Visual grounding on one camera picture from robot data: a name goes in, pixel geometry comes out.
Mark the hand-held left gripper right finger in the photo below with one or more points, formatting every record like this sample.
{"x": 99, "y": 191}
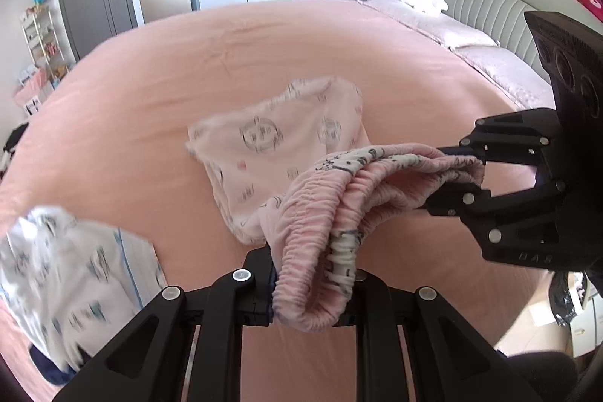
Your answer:
{"x": 372, "y": 303}

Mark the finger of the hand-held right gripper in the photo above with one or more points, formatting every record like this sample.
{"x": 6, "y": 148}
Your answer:
{"x": 471, "y": 202}
{"x": 499, "y": 143}

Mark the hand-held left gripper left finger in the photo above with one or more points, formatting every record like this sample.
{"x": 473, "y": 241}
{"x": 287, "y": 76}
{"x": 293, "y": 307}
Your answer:
{"x": 256, "y": 289}

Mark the pink pajama pants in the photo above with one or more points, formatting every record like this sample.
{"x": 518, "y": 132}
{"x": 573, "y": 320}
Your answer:
{"x": 320, "y": 213}

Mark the pink bear-print pajama top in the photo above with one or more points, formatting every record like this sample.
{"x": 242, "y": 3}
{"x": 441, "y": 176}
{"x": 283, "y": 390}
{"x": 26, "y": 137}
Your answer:
{"x": 264, "y": 133}

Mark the dark clothes pile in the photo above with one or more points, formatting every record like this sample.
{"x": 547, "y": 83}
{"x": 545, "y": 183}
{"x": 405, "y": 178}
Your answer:
{"x": 14, "y": 143}

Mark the pink pillow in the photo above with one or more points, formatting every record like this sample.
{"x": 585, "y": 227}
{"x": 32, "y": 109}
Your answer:
{"x": 509, "y": 74}
{"x": 438, "y": 30}

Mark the black plastic bag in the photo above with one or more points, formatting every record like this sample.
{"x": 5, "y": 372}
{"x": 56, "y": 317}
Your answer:
{"x": 565, "y": 298}

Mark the grey padded headboard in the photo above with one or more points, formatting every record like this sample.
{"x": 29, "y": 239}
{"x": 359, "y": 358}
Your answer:
{"x": 480, "y": 6}

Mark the white nightstand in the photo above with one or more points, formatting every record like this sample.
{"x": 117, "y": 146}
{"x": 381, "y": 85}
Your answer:
{"x": 582, "y": 326}

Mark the person's dark trouser leg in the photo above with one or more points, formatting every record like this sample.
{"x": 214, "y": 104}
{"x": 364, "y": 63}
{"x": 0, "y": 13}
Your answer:
{"x": 541, "y": 376}

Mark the pale blue printed pajama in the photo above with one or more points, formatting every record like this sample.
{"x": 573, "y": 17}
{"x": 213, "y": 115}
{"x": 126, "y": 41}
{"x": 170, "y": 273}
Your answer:
{"x": 70, "y": 265}

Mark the navy cloth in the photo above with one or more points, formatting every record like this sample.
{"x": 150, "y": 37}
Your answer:
{"x": 52, "y": 371}

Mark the bed with pink sheet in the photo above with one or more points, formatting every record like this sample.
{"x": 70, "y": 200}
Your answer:
{"x": 141, "y": 100}

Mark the pink storage basket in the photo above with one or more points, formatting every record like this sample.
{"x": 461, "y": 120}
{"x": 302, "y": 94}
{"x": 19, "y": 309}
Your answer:
{"x": 33, "y": 91}

